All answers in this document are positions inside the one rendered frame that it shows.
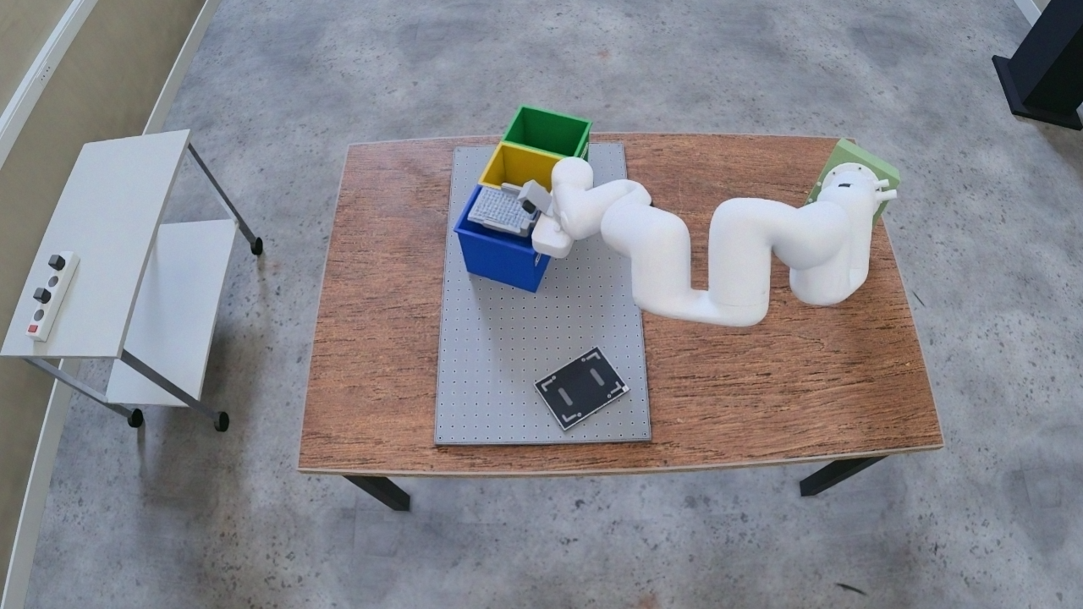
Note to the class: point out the blue bin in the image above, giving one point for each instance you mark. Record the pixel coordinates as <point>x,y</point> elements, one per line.
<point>521,267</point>

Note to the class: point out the yellow open-top bin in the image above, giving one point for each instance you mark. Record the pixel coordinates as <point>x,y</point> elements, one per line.
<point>517,165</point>

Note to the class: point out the green open-top bin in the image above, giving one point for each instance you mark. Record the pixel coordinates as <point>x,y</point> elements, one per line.
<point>549,132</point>

